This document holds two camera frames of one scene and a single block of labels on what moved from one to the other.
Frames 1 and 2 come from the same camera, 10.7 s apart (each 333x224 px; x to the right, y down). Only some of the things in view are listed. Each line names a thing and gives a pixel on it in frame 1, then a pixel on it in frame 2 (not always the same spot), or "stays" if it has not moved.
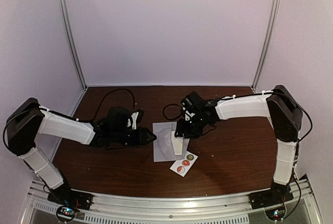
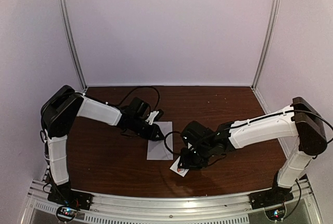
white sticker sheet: x=181 y=166 stays
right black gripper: x=182 y=129 to x=187 y=163
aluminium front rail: x=223 y=209 stays
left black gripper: x=141 y=139 to x=155 y=131
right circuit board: x=276 y=214 stays
